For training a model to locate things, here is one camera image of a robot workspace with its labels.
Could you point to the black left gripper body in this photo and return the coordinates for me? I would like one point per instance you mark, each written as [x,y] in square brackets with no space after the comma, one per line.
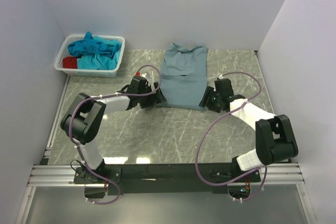
[150,99]

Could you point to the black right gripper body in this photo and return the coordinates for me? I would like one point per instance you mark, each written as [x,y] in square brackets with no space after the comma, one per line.
[212,103]

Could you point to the grey-blue t shirt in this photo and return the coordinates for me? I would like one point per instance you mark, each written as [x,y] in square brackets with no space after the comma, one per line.
[184,77]

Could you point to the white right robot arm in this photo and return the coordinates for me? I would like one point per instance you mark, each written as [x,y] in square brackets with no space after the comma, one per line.
[274,137]

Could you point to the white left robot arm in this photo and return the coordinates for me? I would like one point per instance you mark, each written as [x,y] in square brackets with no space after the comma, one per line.
[82,120]

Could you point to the light blue t shirt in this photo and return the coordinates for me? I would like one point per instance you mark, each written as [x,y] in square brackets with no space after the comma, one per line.
[97,62]

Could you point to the bright blue t shirt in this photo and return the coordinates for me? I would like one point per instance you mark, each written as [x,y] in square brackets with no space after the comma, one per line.
[94,45]

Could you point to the red garment in basket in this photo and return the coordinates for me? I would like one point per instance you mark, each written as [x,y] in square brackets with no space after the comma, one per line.
[69,63]

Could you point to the black base crossbar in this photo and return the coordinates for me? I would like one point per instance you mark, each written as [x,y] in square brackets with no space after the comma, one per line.
[161,178]

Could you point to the white plastic laundry basket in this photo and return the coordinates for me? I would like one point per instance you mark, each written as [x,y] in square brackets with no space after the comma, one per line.
[63,52]

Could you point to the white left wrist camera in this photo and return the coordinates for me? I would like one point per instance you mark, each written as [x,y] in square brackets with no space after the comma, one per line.
[144,75]

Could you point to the aluminium rail frame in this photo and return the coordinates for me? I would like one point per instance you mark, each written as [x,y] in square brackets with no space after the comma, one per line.
[63,175]

